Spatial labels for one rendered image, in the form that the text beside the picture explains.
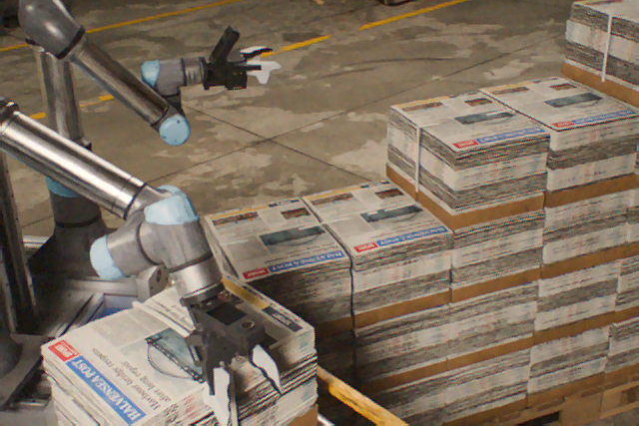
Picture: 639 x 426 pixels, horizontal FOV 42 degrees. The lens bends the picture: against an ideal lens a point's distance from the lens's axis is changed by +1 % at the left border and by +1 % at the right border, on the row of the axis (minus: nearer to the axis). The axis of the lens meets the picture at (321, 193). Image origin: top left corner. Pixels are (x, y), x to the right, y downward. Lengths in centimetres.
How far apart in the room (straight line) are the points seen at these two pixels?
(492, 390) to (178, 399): 142
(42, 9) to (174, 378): 99
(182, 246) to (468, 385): 140
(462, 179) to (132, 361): 105
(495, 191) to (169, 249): 113
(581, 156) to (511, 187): 22
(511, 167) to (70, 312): 117
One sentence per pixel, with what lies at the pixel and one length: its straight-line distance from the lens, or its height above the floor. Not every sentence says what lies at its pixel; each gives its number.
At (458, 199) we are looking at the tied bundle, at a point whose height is 92.
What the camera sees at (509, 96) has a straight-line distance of 247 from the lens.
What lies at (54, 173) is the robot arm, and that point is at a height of 129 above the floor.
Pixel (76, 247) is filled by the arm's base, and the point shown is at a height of 85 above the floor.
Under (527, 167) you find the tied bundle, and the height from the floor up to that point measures 97.
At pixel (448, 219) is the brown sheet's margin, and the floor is 86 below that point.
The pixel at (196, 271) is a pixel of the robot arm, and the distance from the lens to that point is 129.
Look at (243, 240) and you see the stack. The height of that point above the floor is 83.
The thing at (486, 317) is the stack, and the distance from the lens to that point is 240.
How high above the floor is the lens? 187
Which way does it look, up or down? 26 degrees down
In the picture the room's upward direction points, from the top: 1 degrees counter-clockwise
